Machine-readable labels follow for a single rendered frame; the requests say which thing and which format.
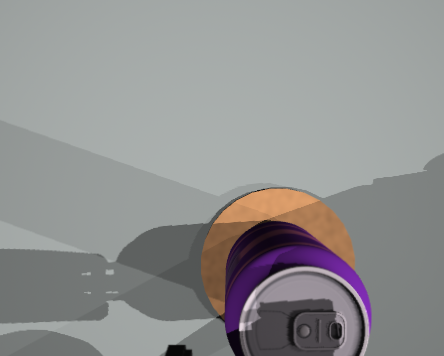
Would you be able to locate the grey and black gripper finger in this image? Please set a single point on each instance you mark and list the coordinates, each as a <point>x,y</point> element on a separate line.
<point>178,350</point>

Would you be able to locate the round cork coaster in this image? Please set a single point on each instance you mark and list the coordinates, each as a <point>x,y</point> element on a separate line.
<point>272,204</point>

